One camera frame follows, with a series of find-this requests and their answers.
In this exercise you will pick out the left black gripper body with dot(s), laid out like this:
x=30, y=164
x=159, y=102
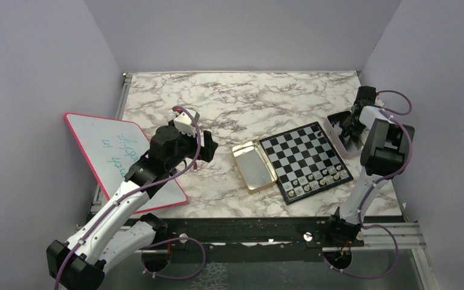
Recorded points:
x=188, y=148

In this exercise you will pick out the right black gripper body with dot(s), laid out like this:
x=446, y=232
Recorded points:
x=355, y=127

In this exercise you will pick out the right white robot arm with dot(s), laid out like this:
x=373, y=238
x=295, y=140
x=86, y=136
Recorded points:
x=384, y=146

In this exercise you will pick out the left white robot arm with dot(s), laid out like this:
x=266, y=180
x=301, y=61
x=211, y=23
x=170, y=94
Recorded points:
x=82, y=261

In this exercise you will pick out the white box of black pieces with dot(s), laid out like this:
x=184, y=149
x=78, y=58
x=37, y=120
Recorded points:
x=346, y=147

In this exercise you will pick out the gold metal tin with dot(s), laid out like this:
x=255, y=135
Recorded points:
x=254, y=166

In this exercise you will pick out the black white chessboard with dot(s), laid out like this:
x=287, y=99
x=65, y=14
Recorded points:
x=300, y=154

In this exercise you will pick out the red framed whiteboard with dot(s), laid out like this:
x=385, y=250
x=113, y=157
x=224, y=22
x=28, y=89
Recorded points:
x=109, y=146

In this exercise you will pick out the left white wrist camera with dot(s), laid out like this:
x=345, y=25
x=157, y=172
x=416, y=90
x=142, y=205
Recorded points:
x=183, y=123

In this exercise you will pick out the black table front rail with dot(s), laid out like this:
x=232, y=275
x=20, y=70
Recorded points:
x=236, y=240

